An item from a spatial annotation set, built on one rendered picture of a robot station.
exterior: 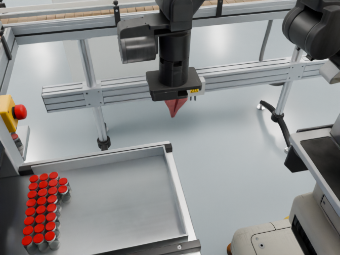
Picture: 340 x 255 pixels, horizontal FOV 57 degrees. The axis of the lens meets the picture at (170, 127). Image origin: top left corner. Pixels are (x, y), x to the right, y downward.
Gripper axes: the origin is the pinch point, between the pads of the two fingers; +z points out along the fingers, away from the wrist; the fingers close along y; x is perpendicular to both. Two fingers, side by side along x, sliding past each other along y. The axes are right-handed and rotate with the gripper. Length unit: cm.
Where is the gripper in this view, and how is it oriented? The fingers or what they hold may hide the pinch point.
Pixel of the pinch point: (172, 112)
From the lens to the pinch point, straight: 68.6
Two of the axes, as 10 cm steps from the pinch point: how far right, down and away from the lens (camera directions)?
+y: -9.8, 1.3, -1.6
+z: -0.2, 7.1, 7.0
